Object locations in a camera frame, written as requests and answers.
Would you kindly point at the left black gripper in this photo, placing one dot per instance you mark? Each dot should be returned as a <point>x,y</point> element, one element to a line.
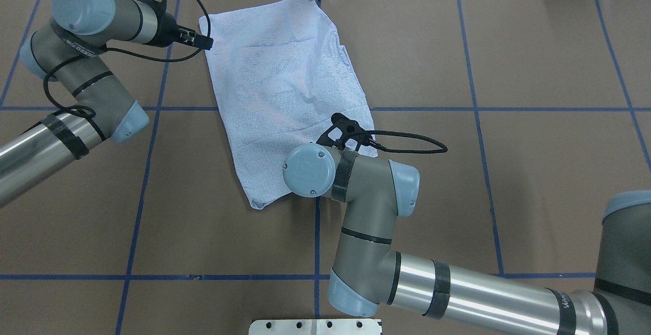
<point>166,33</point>

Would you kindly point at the light blue striped shirt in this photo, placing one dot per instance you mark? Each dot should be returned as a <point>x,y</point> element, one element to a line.
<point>279,73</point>

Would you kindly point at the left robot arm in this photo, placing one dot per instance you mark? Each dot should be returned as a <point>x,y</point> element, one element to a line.
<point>91,103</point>

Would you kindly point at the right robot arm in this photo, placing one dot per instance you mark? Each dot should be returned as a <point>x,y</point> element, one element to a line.
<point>369,269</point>

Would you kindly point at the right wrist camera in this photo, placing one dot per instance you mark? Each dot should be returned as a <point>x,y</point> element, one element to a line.
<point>352,135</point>

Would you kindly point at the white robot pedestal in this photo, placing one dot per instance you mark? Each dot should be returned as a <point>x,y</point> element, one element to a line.
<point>316,326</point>

